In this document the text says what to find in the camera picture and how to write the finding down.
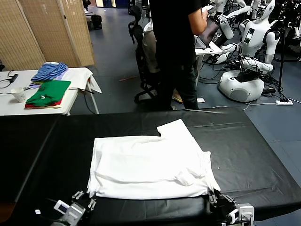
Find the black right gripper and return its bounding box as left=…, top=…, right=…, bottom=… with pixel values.
left=208, top=190, right=237, bottom=218

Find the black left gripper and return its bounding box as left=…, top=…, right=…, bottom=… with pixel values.
left=71, top=191, right=97, bottom=221

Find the white t-shirt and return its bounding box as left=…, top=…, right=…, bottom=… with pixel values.
left=86, top=119, right=222, bottom=200

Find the black table cover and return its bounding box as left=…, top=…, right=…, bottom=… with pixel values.
left=0, top=107, right=301, bottom=226

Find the red garment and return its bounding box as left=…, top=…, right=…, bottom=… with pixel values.
left=24, top=98, right=63, bottom=109

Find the green t-shirt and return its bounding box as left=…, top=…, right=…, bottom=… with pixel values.
left=25, top=81, right=71, bottom=106

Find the white folding table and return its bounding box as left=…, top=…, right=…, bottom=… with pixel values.
left=0, top=67, right=99, bottom=116

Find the white draped cloth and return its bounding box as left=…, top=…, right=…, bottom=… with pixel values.
left=61, top=67, right=102, bottom=94

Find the white paper cup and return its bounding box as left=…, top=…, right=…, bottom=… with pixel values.
left=10, top=87, right=26, bottom=103

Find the purple garment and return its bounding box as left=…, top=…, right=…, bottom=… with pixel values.
left=28, top=70, right=69, bottom=89

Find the blue striped garment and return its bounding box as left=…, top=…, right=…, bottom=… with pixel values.
left=31, top=62, right=69, bottom=82

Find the small white desk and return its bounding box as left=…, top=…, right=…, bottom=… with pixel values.
left=194, top=41, right=223, bottom=104

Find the black tripod stand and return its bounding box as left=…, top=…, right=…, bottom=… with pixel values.
left=275, top=14, right=301, bottom=94

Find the standing person in black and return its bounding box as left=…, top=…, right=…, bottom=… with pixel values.
left=149, top=0, right=214, bottom=111

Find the seated person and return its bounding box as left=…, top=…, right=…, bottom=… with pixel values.
left=142, top=20, right=184, bottom=104

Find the white humanoid robot with base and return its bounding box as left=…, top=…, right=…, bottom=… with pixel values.
left=217, top=0, right=282, bottom=103

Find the grey laptop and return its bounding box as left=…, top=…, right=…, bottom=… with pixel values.
left=195, top=17, right=221, bottom=49

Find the bamboo folding screen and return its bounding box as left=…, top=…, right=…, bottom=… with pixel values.
left=0, top=0, right=95, bottom=71

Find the black trash bin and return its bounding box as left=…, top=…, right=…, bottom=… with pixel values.
left=90, top=14, right=103, bottom=31

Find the black cable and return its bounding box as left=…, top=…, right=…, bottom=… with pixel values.
left=69, top=87, right=99, bottom=115

